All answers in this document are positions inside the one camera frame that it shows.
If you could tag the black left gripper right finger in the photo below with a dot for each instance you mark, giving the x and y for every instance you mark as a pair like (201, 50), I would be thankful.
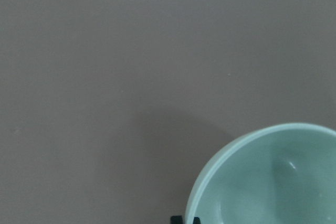
(196, 220)

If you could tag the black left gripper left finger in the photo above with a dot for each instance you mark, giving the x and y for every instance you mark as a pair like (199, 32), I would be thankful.
(176, 220)

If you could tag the green bowl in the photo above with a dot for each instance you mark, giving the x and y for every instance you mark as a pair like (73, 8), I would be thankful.
(280, 174)

